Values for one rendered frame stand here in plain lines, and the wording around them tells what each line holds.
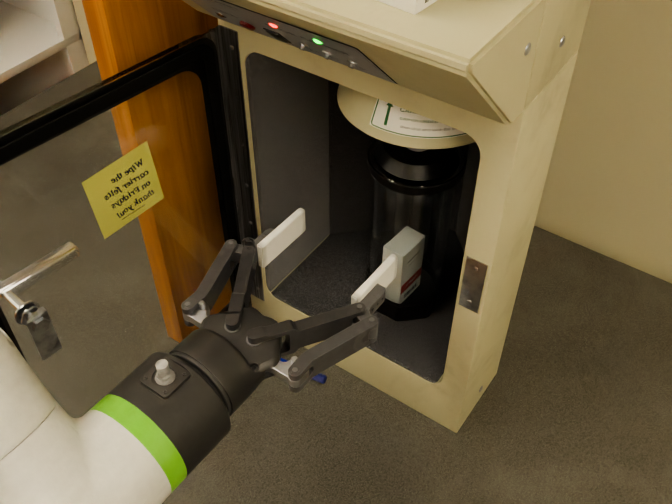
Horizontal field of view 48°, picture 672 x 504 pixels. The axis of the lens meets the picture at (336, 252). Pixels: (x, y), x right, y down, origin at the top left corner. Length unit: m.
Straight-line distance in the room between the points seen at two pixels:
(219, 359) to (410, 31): 0.30
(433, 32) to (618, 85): 0.61
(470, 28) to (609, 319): 0.68
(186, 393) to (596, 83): 0.72
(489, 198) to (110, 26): 0.38
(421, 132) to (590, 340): 0.48
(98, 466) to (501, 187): 0.39
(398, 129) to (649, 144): 0.49
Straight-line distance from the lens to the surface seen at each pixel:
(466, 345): 0.83
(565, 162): 1.18
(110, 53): 0.77
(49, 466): 0.57
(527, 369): 1.03
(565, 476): 0.96
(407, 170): 0.80
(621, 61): 1.07
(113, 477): 0.59
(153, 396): 0.61
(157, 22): 0.79
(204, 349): 0.64
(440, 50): 0.49
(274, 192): 0.89
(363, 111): 0.74
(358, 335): 0.67
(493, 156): 0.65
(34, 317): 0.76
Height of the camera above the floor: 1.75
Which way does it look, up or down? 45 degrees down
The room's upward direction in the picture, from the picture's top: straight up
